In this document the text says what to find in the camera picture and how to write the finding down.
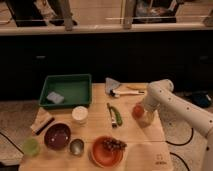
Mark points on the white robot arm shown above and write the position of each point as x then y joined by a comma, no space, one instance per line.
160,92

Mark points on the green pea pod toy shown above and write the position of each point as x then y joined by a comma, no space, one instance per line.
117,115

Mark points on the orange plate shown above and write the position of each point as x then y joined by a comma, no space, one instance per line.
103,157

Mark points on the wooden block with eraser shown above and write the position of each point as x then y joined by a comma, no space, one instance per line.
41,121

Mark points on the white paper cup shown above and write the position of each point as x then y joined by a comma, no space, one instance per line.
80,114

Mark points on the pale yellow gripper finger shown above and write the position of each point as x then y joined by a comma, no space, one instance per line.
147,119

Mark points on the green plastic cup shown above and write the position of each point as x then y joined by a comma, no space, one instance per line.
31,147

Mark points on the purple bowl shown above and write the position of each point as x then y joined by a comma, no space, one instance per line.
57,136

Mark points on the light blue sponge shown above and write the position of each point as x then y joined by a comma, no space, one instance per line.
55,98

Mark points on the dark grape bunch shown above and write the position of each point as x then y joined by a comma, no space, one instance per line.
114,145

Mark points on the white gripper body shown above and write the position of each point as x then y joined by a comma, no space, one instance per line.
150,105

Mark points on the red apple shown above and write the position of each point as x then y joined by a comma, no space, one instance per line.
138,111

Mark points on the green plastic bin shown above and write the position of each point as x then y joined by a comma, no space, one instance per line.
76,89

